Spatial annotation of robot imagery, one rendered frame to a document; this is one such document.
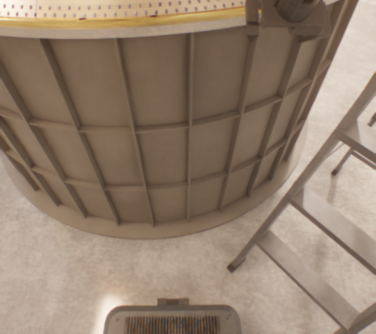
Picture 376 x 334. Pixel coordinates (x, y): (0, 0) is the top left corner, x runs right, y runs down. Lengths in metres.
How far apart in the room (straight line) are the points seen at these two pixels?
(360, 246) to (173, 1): 0.92
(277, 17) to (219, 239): 1.29
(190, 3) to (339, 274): 1.45
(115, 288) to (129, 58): 1.12
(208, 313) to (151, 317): 0.22
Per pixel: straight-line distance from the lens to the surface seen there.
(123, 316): 1.26
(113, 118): 0.97
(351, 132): 0.91
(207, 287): 1.53
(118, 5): 0.75
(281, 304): 1.58
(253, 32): 0.51
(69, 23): 0.76
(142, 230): 1.60
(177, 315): 1.24
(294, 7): 0.48
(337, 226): 1.08
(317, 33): 0.54
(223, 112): 1.02
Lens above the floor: 1.49
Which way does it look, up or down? 50 degrees down
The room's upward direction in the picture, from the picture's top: 1 degrees clockwise
